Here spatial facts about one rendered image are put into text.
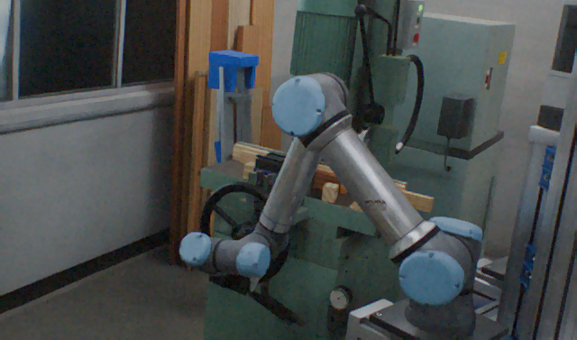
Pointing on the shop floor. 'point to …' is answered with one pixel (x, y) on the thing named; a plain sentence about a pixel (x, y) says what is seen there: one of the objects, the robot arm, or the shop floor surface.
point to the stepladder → (227, 78)
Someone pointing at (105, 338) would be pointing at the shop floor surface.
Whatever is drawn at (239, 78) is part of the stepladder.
